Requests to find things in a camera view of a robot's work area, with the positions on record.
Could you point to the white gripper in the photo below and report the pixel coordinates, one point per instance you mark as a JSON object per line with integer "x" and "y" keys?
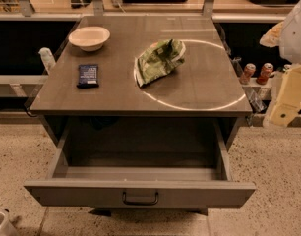
{"x": 295, "y": 38}

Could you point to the green jalapeno chip bag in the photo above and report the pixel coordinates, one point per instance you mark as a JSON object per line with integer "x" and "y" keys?
{"x": 159, "y": 60}

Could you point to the grey cabinet with table top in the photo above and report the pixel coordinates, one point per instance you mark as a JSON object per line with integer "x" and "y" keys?
{"x": 205, "y": 85}

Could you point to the open grey top drawer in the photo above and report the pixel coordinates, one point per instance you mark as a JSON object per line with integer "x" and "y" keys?
{"x": 185, "y": 160}

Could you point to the orange red soda can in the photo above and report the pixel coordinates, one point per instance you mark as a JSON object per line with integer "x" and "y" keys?
{"x": 265, "y": 73}

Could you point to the white bowl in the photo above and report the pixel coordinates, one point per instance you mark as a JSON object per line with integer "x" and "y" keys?
{"x": 89, "y": 38}

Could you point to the dark blue snack bar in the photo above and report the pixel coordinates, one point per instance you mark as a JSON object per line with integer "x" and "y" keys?
{"x": 88, "y": 76}

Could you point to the white plastic bottle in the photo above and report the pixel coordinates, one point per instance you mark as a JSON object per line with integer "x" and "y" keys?
{"x": 47, "y": 58}

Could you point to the white object bottom left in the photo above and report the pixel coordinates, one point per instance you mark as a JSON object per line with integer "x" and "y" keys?
{"x": 6, "y": 228}

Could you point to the black drawer handle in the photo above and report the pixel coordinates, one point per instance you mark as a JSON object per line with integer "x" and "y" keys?
{"x": 147, "y": 201}

